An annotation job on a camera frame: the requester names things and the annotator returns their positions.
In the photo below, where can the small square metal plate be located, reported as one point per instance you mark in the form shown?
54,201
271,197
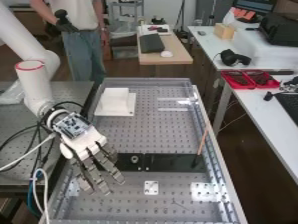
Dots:
150,191

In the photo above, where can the large black case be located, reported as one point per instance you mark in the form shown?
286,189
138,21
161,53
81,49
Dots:
279,30

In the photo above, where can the thin stick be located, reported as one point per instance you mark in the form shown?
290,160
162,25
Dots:
202,145

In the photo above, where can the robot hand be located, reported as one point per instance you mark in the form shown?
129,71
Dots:
77,140

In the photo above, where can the person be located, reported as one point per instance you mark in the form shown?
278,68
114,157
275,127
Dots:
84,50

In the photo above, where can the red tray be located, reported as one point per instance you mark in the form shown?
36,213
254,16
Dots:
264,79
238,80

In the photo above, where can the grey metal shelf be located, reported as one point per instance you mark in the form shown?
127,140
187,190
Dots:
126,10

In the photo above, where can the small cardboard box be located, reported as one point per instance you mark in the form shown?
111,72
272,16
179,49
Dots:
223,31

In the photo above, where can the white desk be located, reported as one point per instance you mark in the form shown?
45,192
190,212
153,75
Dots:
266,56
266,133

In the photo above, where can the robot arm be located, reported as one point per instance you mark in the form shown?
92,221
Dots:
33,86

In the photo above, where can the black plate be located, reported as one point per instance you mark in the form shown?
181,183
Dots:
173,163

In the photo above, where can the clear box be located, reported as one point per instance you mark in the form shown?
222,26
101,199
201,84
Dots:
146,81

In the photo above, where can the white mouse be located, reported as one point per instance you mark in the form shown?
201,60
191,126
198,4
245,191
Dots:
166,54

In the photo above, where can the black headphones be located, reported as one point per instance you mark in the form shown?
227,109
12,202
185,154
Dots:
230,57

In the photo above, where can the wooden desk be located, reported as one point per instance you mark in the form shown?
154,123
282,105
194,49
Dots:
177,50

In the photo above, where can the small white box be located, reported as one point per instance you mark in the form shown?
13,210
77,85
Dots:
114,103

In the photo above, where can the computer screen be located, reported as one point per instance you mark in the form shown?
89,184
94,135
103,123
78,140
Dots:
254,5

